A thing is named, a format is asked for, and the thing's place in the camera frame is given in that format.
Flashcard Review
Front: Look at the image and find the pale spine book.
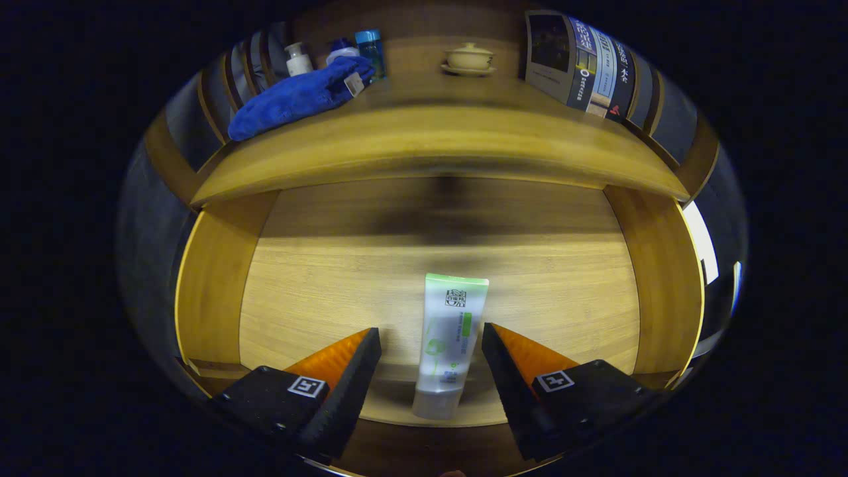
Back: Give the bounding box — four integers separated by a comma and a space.
586, 26, 618, 119

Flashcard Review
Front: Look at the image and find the wooden countertop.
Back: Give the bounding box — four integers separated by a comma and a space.
189, 73, 691, 207

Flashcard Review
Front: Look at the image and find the beige lidded teacup with saucer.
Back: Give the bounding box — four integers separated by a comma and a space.
441, 42, 498, 78

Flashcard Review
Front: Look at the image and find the white bottle with blue cap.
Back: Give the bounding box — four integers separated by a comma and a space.
326, 38, 360, 66

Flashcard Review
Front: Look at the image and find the folded blue towel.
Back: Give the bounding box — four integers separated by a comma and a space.
227, 56, 375, 142

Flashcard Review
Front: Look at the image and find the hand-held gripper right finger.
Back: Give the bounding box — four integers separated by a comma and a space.
481, 323, 663, 462

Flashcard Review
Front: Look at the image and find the blue spine book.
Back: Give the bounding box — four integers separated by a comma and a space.
525, 10, 600, 112

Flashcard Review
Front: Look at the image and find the black spine book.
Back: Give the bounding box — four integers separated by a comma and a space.
606, 38, 637, 124

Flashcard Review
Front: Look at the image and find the wooden drawer with black knob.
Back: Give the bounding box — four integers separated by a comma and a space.
174, 176, 706, 477

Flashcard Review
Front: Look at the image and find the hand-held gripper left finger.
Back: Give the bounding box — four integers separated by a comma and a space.
212, 327, 382, 464

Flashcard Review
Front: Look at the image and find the blue cylinder bottle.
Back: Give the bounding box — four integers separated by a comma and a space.
354, 28, 388, 83

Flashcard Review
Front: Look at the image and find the white green cream tube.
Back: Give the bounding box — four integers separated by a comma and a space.
412, 272, 490, 421

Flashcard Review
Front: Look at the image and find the white pump bottle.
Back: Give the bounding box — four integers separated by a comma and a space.
285, 42, 314, 77

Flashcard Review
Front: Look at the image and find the brown wooden cabinet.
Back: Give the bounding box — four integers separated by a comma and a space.
142, 0, 723, 206

